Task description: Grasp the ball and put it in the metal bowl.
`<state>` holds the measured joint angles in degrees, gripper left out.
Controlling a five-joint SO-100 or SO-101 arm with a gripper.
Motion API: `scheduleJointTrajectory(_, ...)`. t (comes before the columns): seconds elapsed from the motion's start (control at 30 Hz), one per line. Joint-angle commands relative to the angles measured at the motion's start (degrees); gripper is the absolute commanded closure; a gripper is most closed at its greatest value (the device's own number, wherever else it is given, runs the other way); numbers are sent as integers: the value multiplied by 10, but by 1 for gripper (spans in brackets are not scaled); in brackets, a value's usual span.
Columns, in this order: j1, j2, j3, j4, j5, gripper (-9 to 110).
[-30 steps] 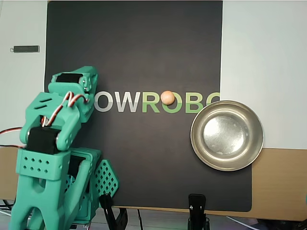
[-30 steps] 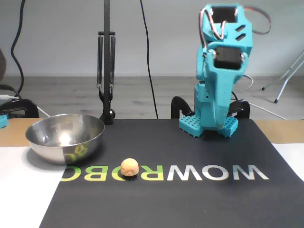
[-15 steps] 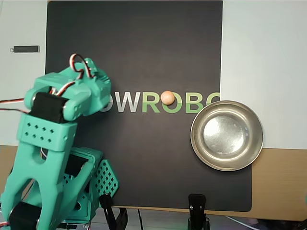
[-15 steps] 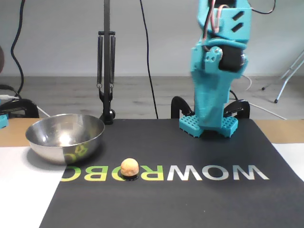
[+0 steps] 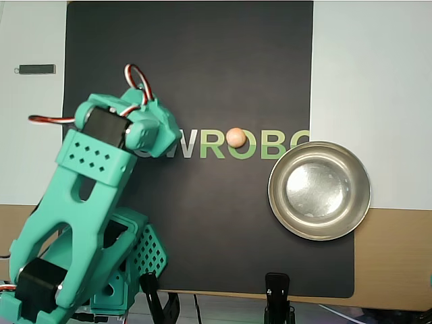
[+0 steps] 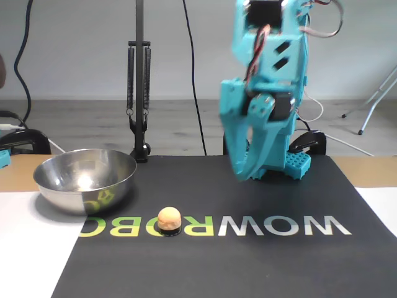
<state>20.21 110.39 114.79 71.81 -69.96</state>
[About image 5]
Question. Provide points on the black table clamp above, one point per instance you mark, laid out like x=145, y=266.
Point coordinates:
x=152, y=293

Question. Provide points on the orange ball with black base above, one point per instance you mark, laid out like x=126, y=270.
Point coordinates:
x=235, y=137

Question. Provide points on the black USB stick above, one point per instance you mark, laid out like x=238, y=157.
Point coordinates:
x=35, y=69

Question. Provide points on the teal gripper black motor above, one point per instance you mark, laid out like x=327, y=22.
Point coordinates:
x=167, y=124

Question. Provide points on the metal bowl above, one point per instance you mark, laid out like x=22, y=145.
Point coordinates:
x=319, y=190

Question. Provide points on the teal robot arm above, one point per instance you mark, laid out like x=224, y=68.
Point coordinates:
x=84, y=202

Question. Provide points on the white sheet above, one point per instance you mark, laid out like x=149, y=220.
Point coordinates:
x=371, y=84
x=30, y=135

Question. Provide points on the black mat with WOWROBO print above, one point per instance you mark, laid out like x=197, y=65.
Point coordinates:
x=202, y=67

